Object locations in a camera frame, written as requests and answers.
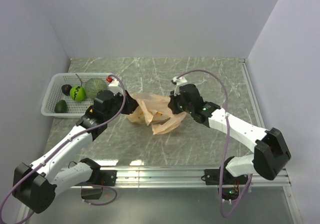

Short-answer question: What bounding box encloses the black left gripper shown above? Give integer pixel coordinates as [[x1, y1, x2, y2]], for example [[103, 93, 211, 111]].
[[104, 89, 140, 121]]

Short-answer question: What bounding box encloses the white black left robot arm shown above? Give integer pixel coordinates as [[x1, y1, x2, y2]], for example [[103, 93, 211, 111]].
[[12, 90, 139, 213]]

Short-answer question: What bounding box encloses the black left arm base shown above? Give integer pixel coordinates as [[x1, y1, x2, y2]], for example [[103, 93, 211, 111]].
[[80, 158, 118, 206]]

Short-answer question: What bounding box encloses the white edge rail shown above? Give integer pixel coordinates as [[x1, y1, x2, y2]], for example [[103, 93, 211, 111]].
[[238, 58, 265, 128]]

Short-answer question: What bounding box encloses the orange translucent plastic bag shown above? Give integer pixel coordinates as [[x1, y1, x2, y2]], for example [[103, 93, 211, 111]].
[[127, 93, 187, 135]]

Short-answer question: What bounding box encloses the dark green avocado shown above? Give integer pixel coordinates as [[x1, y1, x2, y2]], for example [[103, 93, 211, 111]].
[[54, 100, 68, 113]]

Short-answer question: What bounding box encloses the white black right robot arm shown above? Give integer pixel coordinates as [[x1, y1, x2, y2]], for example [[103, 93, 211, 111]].
[[168, 84, 291, 184]]

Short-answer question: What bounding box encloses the dark brown round fruit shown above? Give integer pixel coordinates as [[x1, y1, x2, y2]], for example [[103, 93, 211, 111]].
[[61, 84, 72, 96]]

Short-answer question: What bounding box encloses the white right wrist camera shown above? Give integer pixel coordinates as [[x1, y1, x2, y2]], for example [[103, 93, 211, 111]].
[[171, 76, 188, 96]]

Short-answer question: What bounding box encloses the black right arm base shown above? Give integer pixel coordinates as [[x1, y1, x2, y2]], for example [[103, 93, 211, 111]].
[[201, 156, 248, 202]]

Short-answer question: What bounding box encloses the bright green watermelon toy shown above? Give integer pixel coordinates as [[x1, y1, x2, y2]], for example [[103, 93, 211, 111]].
[[69, 86, 86, 101]]

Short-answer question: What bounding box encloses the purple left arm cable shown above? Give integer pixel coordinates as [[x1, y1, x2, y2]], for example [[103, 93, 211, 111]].
[[0, 75, 126, 224]]

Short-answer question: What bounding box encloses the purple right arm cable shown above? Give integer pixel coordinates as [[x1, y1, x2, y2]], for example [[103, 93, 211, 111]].
[[174, 69, 253, 218]]

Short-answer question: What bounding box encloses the white plastic basket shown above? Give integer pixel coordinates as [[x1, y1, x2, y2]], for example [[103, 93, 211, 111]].
[[40, 72, 116, 119]]

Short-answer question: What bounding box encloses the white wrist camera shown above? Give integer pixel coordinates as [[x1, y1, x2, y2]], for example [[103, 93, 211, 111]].
[[171, 76, 188, 96], [106, 76, 123, 94]]

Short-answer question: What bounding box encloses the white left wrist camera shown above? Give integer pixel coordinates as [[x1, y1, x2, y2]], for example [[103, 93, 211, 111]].
[[106, 76, 123, 94]]

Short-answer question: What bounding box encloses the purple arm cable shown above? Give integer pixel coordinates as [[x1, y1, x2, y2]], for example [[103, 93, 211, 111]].
[[0, 75, 126, 224], [174, 69, 253, 218]]

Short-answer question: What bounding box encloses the netted green melon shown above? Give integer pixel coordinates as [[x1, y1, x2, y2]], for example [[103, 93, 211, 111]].
[[84, 78, 108, 99]]

